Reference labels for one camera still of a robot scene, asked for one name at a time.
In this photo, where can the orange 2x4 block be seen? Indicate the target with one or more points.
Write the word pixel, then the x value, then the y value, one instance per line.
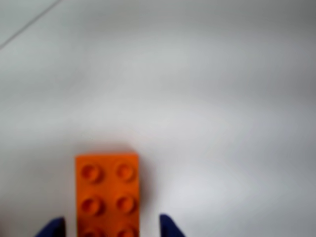
pixel 107 195

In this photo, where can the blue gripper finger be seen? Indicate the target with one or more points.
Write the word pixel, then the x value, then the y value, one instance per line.
pixel 170 228
pixel 53 228

